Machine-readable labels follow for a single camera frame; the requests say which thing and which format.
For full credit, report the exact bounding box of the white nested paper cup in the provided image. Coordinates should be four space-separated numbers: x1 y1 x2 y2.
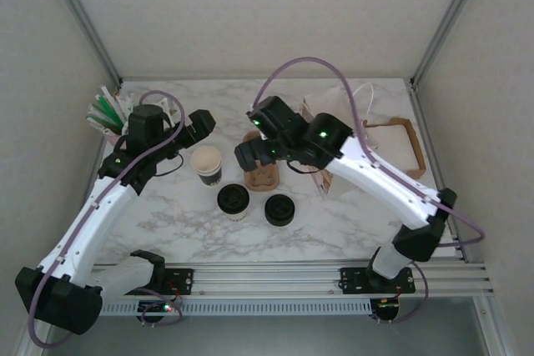
194 163 224 180
190 145 223 177

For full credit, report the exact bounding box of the printed paper gift bag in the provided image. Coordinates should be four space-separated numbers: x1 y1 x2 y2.
300 82 376 198

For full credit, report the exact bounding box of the white coffee cup black lid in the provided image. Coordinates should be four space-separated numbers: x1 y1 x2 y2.
216 183 251 223

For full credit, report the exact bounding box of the white wrapped straw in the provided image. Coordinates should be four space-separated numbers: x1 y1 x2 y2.
85 112 112 134
118 94 137 118
98 84 122 122

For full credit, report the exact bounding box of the green straw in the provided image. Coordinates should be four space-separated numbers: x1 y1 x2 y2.
92 96 124 128

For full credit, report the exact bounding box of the black paper cup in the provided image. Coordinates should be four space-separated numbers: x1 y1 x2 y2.
199 170 224 188

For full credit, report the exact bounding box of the brown cardboard napkin tray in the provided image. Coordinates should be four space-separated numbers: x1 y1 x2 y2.
361 118 427 180

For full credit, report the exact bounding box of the controller board with LED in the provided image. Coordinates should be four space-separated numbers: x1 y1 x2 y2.
373 297 401 311
137 299 184 315

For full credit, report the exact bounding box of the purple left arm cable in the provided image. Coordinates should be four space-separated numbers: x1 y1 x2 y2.
27 89 185 349

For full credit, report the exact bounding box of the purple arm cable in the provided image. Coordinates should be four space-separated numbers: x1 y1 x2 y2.
249 56 487 326
27 89 185 349

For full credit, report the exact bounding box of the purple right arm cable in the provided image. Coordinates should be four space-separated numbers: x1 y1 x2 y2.
249 56 487 326

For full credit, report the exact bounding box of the aluminium frame post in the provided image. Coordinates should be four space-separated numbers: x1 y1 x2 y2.
41 0 124 87
411 0 494 87

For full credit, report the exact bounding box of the aluminium mounting rail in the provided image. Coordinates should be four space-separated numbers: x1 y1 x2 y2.
89 262 496 301

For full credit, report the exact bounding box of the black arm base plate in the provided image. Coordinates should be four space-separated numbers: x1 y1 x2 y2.
160 268 196 297
340 266 418 295

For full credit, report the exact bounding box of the grey slotted cable duct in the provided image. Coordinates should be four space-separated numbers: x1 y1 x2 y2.
98 299 374 318

